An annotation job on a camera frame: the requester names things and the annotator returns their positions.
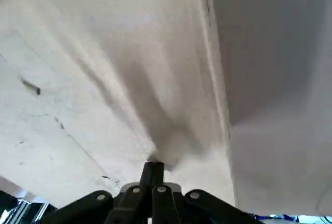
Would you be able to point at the brown cardboard box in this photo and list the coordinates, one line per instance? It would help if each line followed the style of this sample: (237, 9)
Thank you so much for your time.
(103, 78)

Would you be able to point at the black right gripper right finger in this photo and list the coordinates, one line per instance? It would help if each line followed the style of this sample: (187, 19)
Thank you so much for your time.
(186, 208)

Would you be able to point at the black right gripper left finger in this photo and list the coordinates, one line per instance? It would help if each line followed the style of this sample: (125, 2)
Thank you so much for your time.
(124, 208)

